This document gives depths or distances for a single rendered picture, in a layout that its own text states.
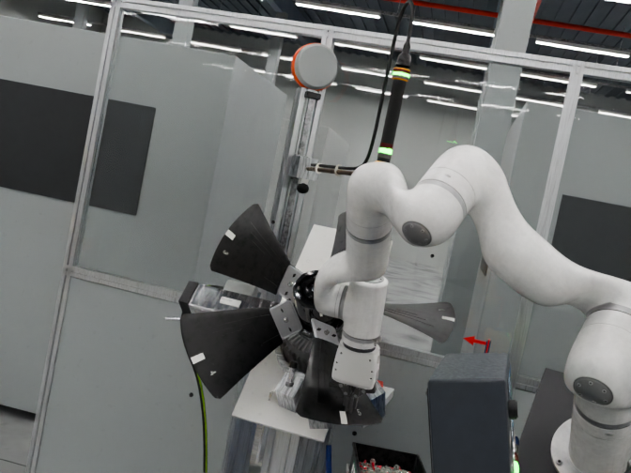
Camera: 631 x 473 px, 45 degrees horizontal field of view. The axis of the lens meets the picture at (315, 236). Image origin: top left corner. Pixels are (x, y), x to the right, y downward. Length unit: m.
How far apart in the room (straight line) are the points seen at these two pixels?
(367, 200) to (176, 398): 1.74
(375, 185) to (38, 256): 3.05
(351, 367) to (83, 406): 1.63
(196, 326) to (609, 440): 0.99
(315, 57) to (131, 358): 1.32
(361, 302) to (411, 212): 0.44
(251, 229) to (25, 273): 2.31
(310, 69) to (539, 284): 1.49
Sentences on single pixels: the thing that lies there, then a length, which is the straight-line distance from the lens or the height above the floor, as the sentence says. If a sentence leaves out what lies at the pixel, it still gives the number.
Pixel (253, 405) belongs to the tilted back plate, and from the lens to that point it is 2.13.
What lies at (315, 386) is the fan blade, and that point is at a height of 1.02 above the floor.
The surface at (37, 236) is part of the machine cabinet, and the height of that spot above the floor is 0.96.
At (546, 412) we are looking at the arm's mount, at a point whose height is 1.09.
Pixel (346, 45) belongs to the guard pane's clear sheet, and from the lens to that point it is 2.80.
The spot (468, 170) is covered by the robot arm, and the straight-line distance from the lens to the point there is 1.34.
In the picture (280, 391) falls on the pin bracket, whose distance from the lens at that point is 2.03.
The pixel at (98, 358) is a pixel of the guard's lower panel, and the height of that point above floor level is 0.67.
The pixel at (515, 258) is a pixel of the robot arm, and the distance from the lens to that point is 1.33.
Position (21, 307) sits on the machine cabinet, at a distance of 4.31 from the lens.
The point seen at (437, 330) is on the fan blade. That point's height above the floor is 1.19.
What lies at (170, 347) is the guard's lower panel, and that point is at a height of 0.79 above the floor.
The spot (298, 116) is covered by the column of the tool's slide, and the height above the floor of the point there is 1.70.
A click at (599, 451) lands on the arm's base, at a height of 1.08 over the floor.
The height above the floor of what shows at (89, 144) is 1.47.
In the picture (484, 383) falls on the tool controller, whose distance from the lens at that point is 1.13.
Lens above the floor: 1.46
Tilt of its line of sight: 3 degrees down
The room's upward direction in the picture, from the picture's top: 11 degrees clockwise
